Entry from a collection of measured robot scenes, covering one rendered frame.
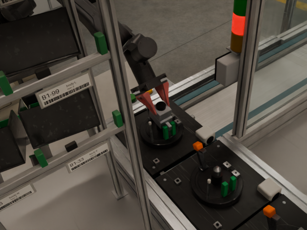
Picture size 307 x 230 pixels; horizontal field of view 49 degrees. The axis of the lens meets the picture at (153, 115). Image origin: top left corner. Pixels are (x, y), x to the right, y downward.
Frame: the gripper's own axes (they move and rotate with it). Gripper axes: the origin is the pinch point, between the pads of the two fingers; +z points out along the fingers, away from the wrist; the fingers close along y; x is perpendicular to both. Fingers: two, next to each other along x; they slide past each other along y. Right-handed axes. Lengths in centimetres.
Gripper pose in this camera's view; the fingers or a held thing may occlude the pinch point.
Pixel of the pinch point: (161, 108)
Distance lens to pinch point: 99.5
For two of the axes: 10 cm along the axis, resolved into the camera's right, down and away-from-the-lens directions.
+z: 4.4, 8.9, 1.0
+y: 8.3, -4.4, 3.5
